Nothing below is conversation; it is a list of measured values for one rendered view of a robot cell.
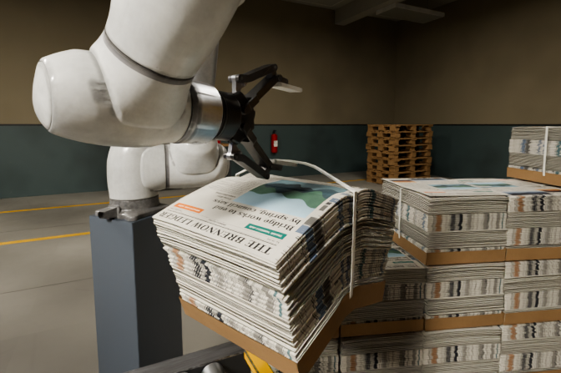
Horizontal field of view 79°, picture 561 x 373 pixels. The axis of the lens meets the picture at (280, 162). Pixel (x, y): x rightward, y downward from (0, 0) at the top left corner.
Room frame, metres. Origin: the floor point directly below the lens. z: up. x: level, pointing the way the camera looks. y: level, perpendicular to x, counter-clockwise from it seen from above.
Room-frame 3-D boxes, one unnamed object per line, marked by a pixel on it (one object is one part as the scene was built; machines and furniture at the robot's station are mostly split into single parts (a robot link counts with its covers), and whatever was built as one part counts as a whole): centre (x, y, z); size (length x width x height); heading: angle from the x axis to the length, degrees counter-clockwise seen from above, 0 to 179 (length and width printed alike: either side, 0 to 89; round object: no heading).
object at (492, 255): (1.28, -0.59, 0.86); 0.38 x 0.29 x 0.04; 7
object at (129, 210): (1.13, 0.50, 1.03); 0.22 x 0.18 x 0.06; 154
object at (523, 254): (1.32, -0.89, 0.86); 0.38 x 0.29 x 0.04; 6
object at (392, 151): (7.73, -2.68, 0.65); 1.26 x 0.86 x 1.30; 121
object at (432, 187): (1.29, -0.60, 1.06); 0.37 x 0.29 x 0.01; 7
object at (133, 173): (1.15, 0.49, 1.17); 0.18 x 0.16 x 0.22; 111
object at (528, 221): (1.32, -0.89, 0.95); 0.38 x 0.29 x 0.23; 6
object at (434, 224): (1.29, -0.60, 0.95); 0.38 x 0.29 x 0.23; 7
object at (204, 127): (0.49, 0.13, 1.31); 0.09 x 0.06 x 0.09; 50
